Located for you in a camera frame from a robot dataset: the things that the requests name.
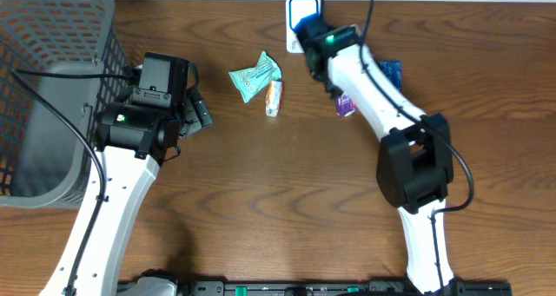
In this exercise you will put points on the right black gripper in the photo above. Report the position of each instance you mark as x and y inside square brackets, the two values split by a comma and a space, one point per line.
[305, 33]

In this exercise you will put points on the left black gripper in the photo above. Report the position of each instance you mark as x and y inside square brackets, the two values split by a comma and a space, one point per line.
[196, 111]

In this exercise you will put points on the orange white snack bar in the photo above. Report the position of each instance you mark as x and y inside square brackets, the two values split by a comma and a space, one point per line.
[273, 98]

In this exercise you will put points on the red purple pad package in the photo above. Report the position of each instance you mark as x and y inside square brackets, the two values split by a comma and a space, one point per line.
[345, 106]

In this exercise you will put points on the blue cookie package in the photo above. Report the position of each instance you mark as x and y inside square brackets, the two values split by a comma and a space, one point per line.
[392, 69]

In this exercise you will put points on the teal wet wipes pack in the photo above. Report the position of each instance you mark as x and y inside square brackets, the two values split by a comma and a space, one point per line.
[250, 81]

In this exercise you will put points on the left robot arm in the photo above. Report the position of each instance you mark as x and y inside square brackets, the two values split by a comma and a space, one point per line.
[132, 137]

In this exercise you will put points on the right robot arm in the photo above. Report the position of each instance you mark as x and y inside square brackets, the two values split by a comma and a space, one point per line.
[414, 167]

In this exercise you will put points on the white barcode scanner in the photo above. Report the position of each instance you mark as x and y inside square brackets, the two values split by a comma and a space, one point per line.
[295, 11]

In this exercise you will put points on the grey plastic mesh basket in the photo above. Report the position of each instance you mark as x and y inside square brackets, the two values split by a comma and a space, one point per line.
[68, 52]

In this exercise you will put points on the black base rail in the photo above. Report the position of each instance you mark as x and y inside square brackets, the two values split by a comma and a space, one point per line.
[159, 282]

